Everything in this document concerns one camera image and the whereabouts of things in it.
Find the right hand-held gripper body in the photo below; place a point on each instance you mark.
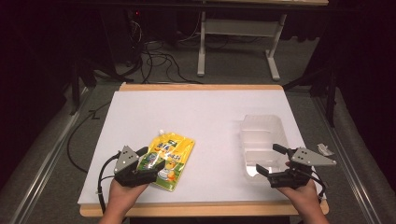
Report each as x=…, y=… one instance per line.
x=306, y=161

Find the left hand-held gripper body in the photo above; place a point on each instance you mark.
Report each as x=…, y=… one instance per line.
x=126, y=161

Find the yellow spout pouch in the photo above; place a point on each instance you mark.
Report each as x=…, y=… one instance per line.
x=168, y=161

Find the clear plastic container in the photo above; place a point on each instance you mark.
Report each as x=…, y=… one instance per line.
x=261, y=140

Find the person's left hand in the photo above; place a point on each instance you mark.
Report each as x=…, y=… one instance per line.
x=124, y=196

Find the person's right hand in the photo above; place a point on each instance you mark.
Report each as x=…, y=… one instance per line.
x=300, y=197

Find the crumpled white wrapper scrap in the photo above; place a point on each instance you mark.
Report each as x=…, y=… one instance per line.
x=325, y=150

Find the wooden table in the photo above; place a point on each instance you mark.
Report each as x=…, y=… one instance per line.
x=199, y=209

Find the white table mat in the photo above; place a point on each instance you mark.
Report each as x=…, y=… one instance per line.
x=199, y=124

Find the black metal stand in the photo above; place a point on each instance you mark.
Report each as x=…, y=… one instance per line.
x=323, y=87
x=81, y=77

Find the metal floor rail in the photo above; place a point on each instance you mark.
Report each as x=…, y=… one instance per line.
x=46, y=155
x=345, y=149

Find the white metal desk frame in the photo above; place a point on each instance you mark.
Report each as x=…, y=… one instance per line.
x=239, y=28

